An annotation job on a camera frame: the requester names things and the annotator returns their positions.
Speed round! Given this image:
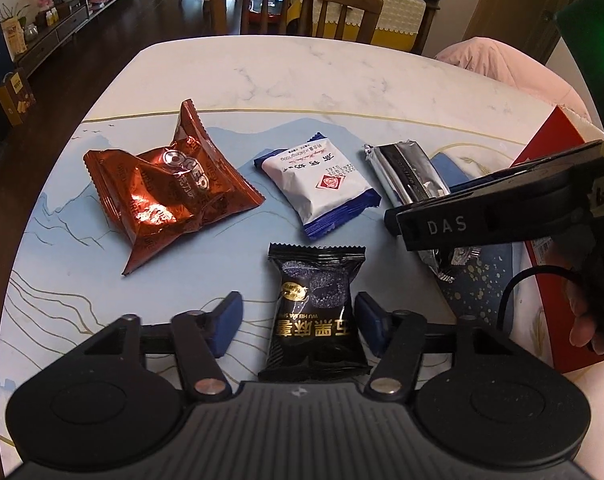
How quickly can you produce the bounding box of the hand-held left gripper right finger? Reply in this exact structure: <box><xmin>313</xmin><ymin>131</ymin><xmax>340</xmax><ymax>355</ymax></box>
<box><xmin>353</xmin><ymin>290</ymin><xmax>516</xmax><ymax>404</ymax></box>

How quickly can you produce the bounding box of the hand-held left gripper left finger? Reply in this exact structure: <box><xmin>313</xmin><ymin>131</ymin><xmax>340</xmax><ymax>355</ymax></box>
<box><xmin>83</xmin><ymin>290</ymin><xmax>245</xmax><ymax>404</ymax></box>

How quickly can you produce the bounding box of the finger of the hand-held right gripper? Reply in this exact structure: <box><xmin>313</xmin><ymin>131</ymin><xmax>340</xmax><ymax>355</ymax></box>
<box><xmin>383</xmin><ymin>179</ymin><xmax>489</xmax><ymax>237</ymax></box>

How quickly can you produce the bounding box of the silver foil snack packet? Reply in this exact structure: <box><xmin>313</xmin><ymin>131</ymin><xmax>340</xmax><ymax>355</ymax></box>
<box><xmin>362</xmin><ymin>140</ymin><xmax>479</xmax><ymax>284</ymax></box>

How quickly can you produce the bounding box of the black snack packet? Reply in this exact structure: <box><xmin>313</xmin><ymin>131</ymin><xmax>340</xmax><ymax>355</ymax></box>
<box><xmin>257</xmin><ymin>242</ymin><xmax>373</xmax><ymax>382</ymax></box>

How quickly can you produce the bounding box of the red cardboard box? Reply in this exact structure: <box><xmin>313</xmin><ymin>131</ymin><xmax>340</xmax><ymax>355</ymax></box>
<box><xmin>511</xmin><ymin>104</ymin><xmax>604</xmax><ymax>376</ymax></box>

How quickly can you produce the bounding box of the person's right hand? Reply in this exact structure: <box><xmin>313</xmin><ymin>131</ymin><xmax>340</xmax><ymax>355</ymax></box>
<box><xmin>563</xmin><ymin>276</ymin><xmax>604</xmax><ymax>357</ymax></box>

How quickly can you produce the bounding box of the white and blue snack packet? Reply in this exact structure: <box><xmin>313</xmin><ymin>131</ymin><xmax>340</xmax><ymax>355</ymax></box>
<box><xmin>253</xmin><ymin>131</ymin><xmax>382</xmax><ymax>240</ymax></box>

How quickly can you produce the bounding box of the red Oreo packet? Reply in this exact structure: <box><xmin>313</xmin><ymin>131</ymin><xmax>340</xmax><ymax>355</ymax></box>
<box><xmin>83</xmin><ymin>99</ymin><xmax>266</xmax><ymax>277</ymax></box>

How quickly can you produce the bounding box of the sofa with yellow white cover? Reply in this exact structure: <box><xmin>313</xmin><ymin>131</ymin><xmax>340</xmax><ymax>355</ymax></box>
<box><xmin>281</xmin><ymin>0</ymin><xmax>429</xmax><ymax>55</ymax></box>

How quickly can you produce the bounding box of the wooden door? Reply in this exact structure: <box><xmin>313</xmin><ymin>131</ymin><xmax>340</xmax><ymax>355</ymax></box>
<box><xmin>461</xmin><ymin>0</ymin><xmax>594</xmax><ymax>63</ymax></box>

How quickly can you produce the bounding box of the brown paper bag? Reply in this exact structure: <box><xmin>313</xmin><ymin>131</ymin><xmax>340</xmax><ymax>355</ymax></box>
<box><xmin>0</xmin><ymin>70</ymin><xmax>37</xmax><ymax>127</ymax></box>

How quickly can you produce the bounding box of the dark wooden media cabinet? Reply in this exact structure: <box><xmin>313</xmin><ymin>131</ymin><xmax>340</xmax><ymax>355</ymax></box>
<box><xmin>12</xmin><ymin>0</ymin><xmax>136</xmax><ymax>77</ymax></box>

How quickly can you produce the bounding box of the tan paper bag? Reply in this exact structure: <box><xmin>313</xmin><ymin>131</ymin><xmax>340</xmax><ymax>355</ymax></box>
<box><xmin>0</xmin><ymin>16</ymin><xmax>28</xmax><ymax>59</ymax></box>

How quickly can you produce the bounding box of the black cable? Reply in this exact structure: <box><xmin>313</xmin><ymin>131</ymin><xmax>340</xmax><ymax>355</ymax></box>
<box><xmin>496</xmin><ymin>264</ymin><xmax>585</xmax><ymax>332</ymax></box>

